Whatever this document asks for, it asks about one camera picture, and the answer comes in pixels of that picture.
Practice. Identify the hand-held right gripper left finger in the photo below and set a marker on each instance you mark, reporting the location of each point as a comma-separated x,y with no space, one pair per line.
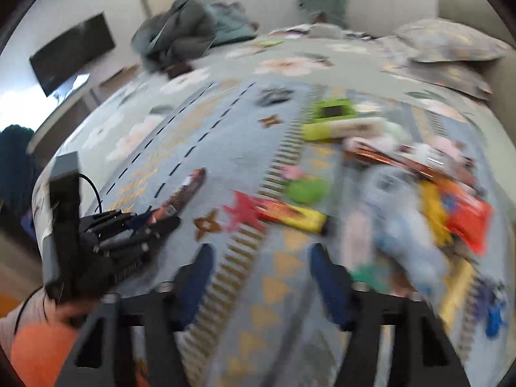
198,280

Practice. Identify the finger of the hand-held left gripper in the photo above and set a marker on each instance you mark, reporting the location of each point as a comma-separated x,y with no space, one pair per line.
141,240
111,219

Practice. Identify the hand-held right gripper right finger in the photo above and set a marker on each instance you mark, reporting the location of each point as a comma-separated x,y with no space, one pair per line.
325,286

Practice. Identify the dark orange snack bar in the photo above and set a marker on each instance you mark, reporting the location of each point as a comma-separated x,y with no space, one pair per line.
183,193

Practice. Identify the person's left forearm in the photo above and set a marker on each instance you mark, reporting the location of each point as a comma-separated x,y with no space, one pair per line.
28,314

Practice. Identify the small green item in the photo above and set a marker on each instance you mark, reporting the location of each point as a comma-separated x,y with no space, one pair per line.
365,278

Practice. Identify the pale pink packet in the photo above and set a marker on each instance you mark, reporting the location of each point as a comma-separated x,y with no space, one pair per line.
356,240

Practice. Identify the dark blue chair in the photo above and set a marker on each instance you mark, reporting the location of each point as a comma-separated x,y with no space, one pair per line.
16,165

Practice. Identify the yellow and red snack bar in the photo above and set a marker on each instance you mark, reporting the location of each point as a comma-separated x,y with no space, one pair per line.
292,214

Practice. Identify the green round toy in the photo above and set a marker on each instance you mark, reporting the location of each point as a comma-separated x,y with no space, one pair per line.
308,190

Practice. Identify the white desk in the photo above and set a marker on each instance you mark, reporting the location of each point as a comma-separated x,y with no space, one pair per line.
60,109

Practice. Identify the person's orange clothing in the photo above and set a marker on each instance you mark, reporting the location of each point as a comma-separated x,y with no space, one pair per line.
42,354

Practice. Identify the long yellow packet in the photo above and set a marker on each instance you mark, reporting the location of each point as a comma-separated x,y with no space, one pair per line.
457,290

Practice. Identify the yellow snack packet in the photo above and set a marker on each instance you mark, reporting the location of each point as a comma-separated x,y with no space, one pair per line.
433,209

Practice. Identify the blue printed play mat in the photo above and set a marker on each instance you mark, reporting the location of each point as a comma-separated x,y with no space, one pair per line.
242,149

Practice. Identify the long orange-brown packet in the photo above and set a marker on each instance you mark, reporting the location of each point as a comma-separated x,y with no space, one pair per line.
383,157

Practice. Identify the orange-red snack packet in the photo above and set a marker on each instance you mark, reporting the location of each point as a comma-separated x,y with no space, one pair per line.
467,217

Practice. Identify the yellow-green and white packet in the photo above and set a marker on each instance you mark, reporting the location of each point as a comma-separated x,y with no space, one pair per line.
338,129

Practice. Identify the blue toy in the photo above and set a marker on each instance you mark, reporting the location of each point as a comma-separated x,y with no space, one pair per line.
494,310

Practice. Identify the green gadget with dark screen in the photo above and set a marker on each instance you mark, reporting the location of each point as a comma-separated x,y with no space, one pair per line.
333,109

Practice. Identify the pink soft item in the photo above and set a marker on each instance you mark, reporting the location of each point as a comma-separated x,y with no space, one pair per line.
443,149

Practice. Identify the grey jacket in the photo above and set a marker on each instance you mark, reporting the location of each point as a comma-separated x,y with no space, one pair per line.
177,28

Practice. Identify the floral bed blanket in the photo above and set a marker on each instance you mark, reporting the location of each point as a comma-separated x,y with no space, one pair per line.
282,58

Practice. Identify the teal cloth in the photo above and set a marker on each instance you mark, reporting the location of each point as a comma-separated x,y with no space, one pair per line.
232,24

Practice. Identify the grey patterned pillow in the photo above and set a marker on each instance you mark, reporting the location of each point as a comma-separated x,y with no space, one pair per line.
443,74
447,40

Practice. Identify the black wall television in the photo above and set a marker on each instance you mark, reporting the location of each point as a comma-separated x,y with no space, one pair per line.
72,52

